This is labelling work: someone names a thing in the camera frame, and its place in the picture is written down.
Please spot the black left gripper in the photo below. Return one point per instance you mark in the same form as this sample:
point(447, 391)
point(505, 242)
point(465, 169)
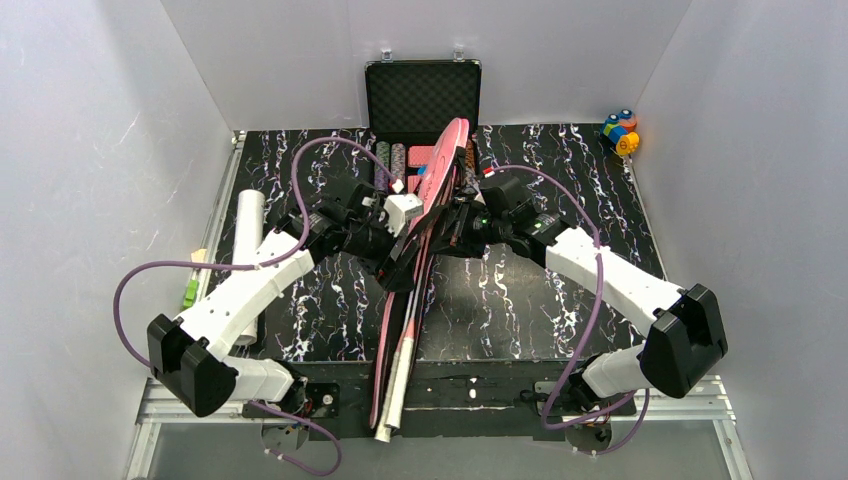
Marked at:
point(395, 248)

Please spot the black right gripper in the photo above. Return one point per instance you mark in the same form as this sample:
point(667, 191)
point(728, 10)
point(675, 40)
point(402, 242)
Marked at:
point(454, 225)

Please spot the pink racket bag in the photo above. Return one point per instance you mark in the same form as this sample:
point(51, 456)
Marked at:
point(435, 189)

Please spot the white shuttlecock tube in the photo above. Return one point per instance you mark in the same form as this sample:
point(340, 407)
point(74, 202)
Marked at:
point(249, 222)

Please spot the pink badminton racket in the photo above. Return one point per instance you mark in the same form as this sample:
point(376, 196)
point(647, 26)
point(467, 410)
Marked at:
point(398, 378)

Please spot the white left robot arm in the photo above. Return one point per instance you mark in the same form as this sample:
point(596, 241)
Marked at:
point(191, 354)

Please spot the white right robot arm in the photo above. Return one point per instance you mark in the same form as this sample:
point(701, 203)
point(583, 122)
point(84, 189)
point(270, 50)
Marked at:
point(683, 331)

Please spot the black poker chip case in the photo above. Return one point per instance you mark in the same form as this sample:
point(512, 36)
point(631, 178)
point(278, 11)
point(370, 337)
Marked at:
point(411, 102)

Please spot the colourful toy blocks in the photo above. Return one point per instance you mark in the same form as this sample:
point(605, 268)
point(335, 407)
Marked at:
point(620, 129)

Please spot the beige wooden block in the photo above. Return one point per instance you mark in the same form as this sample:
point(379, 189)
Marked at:
point(198, 257)

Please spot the green clip on rail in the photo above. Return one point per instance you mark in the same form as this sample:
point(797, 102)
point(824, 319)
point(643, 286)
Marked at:
point(190, 294)

